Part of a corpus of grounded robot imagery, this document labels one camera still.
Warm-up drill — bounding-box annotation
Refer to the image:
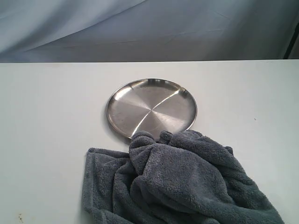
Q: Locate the grey-blue fluffy towel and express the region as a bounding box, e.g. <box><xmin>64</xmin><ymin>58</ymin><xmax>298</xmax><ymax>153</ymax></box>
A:
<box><xmin>82</xmin><ymin>130</ymin><xmax>283</xmax><ymax>224</ymax></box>

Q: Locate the round stainless steel plate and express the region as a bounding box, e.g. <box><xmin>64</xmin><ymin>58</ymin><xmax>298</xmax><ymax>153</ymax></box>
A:
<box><xmin>105</xmin><ymin>78</ymin><xmax>198</xmax><ymax>139</ymax></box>

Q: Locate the blue-grey backdrop cloth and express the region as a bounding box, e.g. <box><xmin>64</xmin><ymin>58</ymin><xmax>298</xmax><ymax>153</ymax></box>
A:
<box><xmin>0</xmin><ymin>0</ymin><xmax>299</xmax><ymax>63</ymax></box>

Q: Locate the black stand pole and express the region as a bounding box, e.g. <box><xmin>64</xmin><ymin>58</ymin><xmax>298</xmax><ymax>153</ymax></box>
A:
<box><xmin>283</xmin><ymin>13</ymin><xmax>299</xmax><ymax>60</ymax></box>

